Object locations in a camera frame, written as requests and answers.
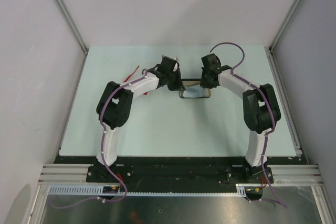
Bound dark green glasses case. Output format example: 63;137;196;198
179;78;211;99

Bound light blue cleaning cloth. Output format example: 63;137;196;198
183;89;206;98

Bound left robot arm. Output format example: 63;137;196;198
96;56;185;182

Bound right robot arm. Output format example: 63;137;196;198
200;54;281;183

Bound red sunglasses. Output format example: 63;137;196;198
123;65;140;83

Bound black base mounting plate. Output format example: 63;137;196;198
54;156;307;202

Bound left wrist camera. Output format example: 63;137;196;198
171;57;180;72

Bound grey slotted cable duct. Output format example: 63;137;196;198
48;183;271;198

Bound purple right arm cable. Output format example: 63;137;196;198
208;41;288;208

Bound right aluminium frame post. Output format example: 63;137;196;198
268;0;305;52

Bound aluminium frame post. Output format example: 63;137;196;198
53;0;88;56
268;0;305;52

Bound aluminium front rail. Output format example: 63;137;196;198
38;164;324;186

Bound left aluminium frame post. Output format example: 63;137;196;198
53;0;88;56

